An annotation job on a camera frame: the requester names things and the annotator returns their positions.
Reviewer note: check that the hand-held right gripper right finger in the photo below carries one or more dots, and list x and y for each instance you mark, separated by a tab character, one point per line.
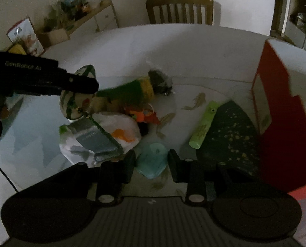
173	166

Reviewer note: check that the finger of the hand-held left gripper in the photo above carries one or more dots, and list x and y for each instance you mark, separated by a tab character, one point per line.
82	85

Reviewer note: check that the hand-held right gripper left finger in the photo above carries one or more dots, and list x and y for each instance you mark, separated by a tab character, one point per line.
131	166

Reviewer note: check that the green striped white ball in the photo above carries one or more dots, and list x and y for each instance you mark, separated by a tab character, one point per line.
68	103

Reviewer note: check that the white plastic bag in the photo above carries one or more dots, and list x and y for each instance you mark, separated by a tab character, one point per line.
109	123

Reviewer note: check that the dark speckled packet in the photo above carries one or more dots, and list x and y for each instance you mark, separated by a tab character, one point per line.
227	133

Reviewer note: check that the red cardboard box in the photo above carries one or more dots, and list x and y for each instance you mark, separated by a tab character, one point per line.
276	82

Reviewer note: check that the light blue plastic piece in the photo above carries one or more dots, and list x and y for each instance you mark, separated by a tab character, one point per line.
153	159

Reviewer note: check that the yellow tissue box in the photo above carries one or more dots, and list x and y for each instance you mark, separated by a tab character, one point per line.
16	49

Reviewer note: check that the red white carton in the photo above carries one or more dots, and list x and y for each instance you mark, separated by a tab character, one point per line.
27	36

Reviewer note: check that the green tube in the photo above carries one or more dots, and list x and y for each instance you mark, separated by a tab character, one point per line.
201	128

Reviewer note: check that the brown cardboard box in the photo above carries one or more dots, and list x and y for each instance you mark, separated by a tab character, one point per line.
55	37

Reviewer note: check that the orange small toy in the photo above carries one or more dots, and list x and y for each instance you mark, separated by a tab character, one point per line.
145	115

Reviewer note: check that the white wooden sideboard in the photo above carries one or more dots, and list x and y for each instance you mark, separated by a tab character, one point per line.
101	18

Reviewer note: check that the pile of small toys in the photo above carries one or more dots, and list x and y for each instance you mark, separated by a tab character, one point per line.
65	10

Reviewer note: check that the dark grey small toy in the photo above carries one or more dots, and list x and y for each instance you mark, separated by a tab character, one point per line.
159	81

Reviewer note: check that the wooden chair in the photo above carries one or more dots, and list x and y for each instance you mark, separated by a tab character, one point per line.
178	0

